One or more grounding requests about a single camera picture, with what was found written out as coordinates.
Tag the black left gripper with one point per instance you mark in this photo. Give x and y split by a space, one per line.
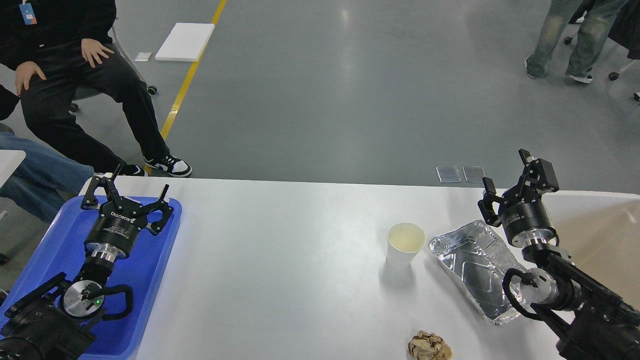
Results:
114 227

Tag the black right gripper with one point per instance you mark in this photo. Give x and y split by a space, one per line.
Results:
521 210

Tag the white paper cup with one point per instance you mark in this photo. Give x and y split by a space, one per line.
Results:
404 241

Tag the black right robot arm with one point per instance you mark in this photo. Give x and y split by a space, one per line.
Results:
591 321

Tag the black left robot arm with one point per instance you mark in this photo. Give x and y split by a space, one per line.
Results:
54 321

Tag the clear floor plate right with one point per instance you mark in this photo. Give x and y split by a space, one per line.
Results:
473 174

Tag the clear floor plate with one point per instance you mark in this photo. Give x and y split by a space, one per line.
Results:
473 174
448 174

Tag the clear floor plate left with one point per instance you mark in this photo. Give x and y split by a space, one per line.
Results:
448 174

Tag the aluminium foil tray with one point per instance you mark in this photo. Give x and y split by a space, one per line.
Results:
476 258

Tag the blue plastic tray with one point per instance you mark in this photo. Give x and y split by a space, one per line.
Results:
62 250

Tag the person in blue jeans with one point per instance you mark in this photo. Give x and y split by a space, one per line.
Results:
37 183

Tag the beige plastic bin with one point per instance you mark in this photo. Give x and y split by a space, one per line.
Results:
601 231

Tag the white side table corner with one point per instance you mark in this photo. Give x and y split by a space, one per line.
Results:
9 162

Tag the seated person in black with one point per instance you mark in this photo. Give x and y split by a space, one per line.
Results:
56 46

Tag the small white floor card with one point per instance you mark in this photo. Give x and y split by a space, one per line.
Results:
143 56

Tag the white foam board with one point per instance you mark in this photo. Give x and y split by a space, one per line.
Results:
185 42

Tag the crumpled brown paper ball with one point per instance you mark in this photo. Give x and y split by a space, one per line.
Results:
429 346

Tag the office chair with dark coat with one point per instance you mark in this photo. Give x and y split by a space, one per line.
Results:
624 31

